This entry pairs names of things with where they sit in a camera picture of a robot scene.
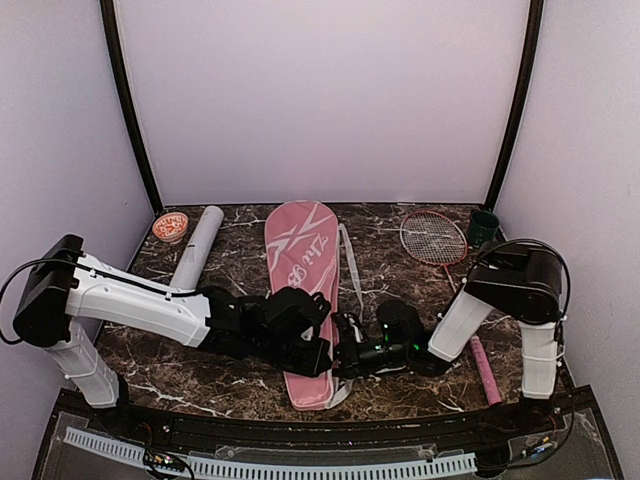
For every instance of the white slotted cable duct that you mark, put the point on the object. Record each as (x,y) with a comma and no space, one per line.
(239,463)

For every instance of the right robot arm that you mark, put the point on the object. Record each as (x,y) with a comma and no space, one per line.
(525,279)

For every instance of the red patterned bowl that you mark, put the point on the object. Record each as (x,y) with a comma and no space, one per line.
(171,227)

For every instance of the black frame post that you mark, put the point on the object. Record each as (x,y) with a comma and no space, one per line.
(128,110)
(526,65)

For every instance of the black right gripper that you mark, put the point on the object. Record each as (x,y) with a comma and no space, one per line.
(350,364)

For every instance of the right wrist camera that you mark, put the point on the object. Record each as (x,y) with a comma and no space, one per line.
(349,327)

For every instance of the pink badminton racket right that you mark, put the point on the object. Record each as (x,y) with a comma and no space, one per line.
(435,239)

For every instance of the left black frame post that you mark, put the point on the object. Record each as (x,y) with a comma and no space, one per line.
(128,110)

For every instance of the black front rail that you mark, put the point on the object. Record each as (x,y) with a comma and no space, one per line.
(375,415)

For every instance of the right black frame post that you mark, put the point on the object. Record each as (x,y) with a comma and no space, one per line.
(526,65)

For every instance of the white shuttlecock tube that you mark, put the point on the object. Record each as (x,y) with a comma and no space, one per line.
(196,252)

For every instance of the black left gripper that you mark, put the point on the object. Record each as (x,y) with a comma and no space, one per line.
(314,366)

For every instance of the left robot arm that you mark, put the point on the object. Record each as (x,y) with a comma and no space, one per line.
(67,284)

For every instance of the dark green cup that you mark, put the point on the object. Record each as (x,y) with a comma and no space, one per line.
(483,226)

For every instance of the pink racket cover bag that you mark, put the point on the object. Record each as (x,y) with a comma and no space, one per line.
(303,241)

